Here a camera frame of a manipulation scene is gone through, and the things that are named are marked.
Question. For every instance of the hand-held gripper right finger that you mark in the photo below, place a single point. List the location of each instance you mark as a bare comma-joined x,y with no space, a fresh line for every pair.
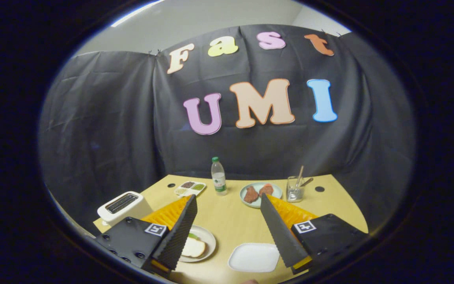
280,236

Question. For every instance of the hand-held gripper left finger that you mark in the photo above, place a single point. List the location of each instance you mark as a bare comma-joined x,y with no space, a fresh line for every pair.
177,236

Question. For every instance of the green lettuce leaf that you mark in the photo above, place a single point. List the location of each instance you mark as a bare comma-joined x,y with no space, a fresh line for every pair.
193,236

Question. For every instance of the beige round plate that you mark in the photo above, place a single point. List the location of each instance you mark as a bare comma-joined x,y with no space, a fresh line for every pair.
208,237

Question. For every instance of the white square plate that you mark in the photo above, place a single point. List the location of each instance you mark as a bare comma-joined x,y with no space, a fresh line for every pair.
250,258

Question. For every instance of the light green round plate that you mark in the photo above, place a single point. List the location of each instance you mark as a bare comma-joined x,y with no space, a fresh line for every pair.
276,193

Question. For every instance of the clear glass cup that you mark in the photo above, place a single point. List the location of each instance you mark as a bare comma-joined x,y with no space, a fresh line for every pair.
294,194

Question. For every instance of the white divided seasoning tray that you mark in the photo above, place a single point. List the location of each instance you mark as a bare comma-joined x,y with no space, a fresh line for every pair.
177,191

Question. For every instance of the brown meat piece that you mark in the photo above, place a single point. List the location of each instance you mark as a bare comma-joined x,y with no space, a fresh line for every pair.
250,194
266,189

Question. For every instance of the white toaster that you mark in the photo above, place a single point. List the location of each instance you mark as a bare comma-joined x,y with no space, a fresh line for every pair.
132,210

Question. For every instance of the thin wooden stick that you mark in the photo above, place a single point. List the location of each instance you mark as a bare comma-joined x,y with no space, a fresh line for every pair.
300,173

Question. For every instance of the clear plastic water bottle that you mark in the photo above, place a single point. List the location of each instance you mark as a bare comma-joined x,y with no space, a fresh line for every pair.
219,179

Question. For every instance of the black backdrop cloth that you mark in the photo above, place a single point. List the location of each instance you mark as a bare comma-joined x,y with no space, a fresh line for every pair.
112,118

